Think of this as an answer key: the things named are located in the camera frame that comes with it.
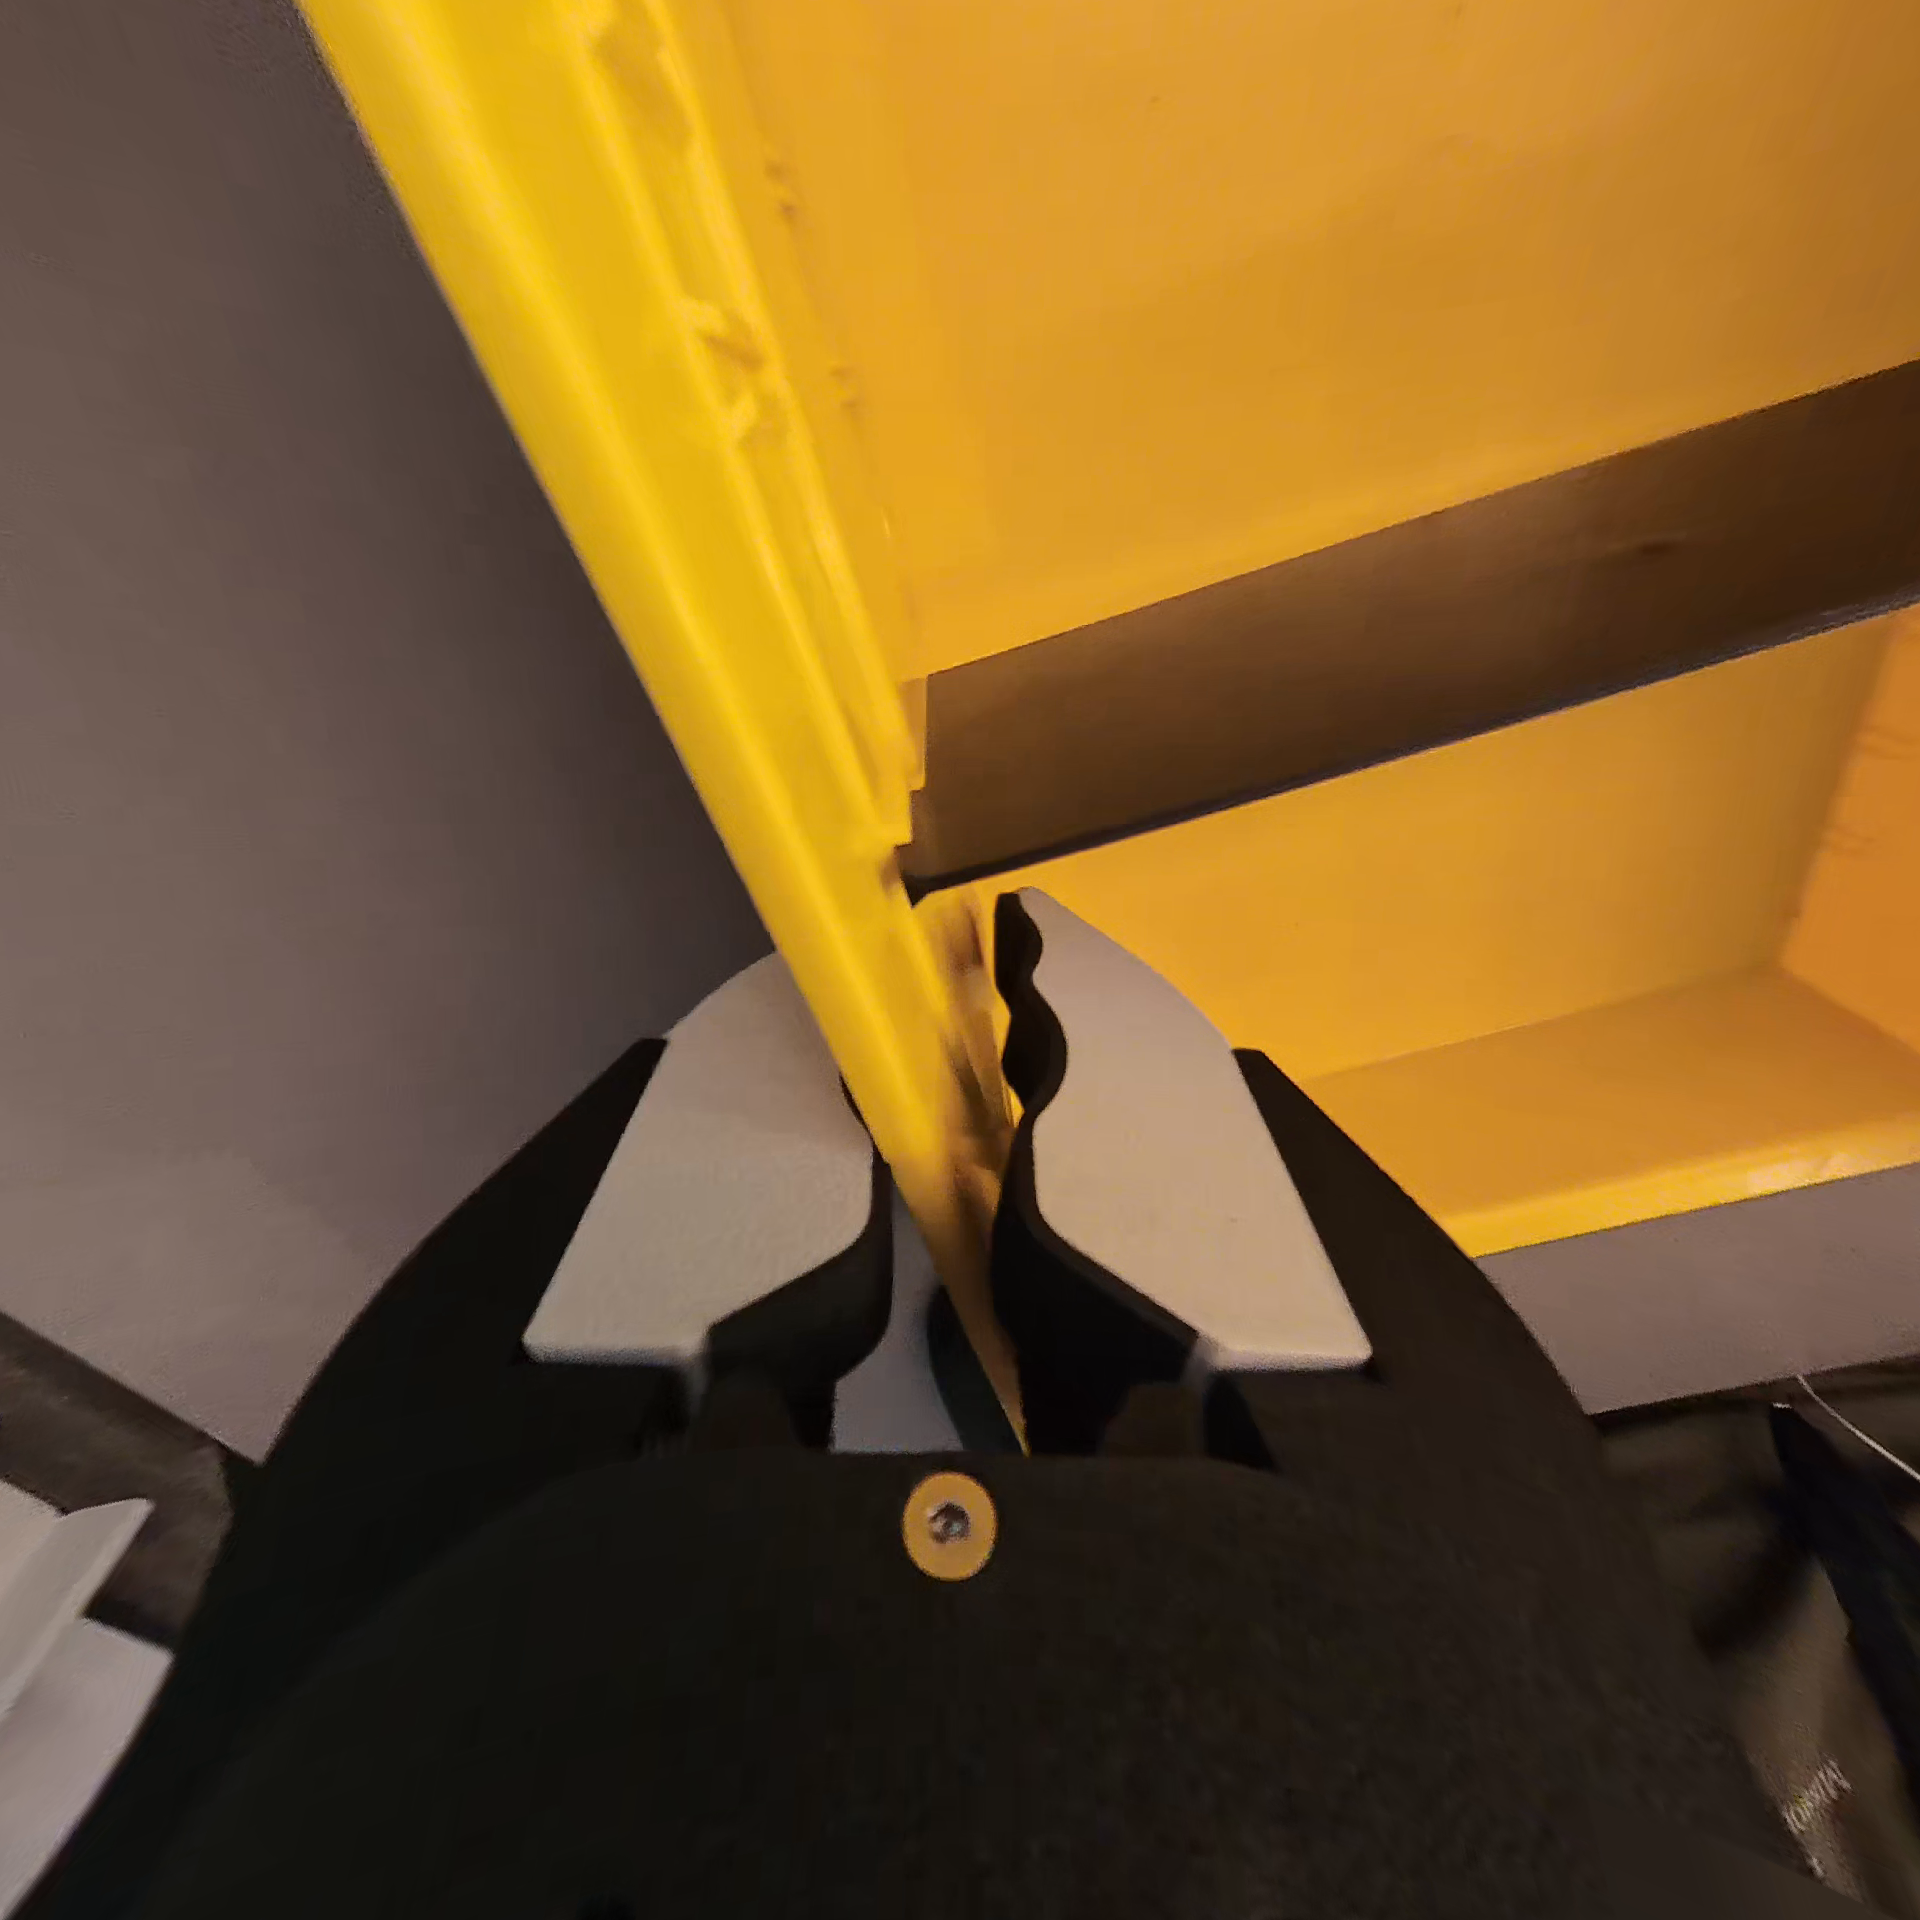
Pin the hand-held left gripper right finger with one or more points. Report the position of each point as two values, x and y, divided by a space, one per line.
1170 1200

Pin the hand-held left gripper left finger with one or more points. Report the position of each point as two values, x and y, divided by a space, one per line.
705 1200

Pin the yellow plastic storage bin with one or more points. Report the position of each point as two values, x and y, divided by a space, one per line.
1350 300

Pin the black bin divider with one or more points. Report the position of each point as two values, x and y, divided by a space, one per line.
1350 675

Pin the white paper sheets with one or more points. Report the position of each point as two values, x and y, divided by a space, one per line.
74 1695

